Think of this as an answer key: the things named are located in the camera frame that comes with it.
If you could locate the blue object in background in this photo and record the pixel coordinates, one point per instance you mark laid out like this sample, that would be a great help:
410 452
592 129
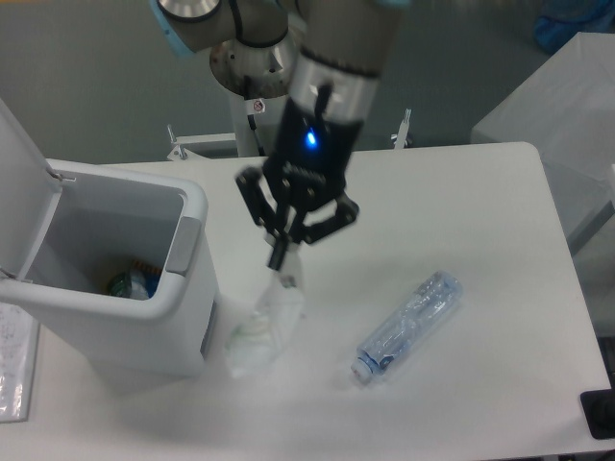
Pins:
559 21

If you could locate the clear plastic water bottle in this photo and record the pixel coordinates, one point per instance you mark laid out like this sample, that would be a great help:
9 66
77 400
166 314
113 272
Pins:
419 314

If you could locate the black device at table edge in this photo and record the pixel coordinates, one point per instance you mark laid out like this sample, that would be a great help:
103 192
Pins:
598 408

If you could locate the white trash can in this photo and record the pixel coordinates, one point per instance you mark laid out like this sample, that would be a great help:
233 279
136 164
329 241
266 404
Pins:
67 228

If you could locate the white covered side table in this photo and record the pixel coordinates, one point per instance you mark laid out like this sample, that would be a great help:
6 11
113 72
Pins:
565 109

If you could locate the white pedestal base bracket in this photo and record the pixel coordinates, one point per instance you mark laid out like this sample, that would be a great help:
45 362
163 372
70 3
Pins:
189 147

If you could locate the laminated paper sheet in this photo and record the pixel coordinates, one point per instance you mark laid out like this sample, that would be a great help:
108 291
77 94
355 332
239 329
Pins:
19 338

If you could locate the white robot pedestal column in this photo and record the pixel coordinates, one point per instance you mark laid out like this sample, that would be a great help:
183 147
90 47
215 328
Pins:
256 81

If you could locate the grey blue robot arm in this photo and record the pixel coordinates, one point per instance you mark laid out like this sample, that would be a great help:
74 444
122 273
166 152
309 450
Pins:
325 58

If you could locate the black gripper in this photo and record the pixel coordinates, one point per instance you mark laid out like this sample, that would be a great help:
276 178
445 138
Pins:
306 170

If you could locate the green trash inside can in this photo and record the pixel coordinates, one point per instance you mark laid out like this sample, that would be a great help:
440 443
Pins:
139 282

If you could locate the clear plastic bag trash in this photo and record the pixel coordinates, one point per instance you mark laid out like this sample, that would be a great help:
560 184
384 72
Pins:
257 342

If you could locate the metal clamp bolt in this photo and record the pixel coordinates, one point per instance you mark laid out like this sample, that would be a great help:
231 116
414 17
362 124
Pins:
402 139

